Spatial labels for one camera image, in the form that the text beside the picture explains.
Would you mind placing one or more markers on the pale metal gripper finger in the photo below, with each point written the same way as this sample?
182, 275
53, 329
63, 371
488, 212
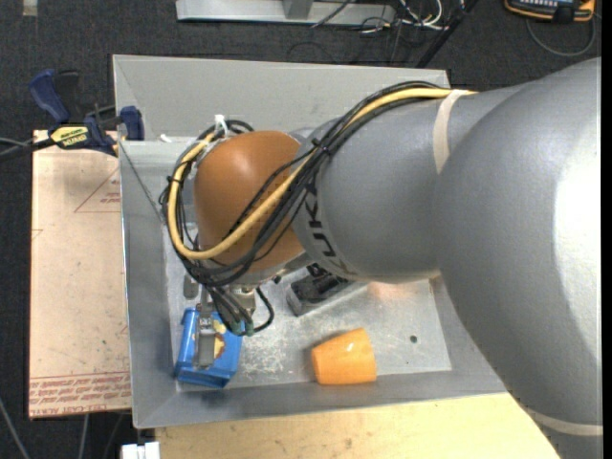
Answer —
190, 289
206, 352

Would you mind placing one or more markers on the orange cup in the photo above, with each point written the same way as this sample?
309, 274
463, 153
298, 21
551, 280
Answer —
344, 359

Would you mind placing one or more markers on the grey metal bin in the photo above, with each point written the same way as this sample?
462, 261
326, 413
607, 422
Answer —
268, 352

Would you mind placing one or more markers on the brown cardboard board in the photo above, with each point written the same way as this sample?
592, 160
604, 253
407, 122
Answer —
76, 275

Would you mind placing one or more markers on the blue box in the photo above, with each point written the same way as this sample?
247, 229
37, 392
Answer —
229, 359

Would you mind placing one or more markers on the black and grey tool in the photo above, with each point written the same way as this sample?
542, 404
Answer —
313, 292

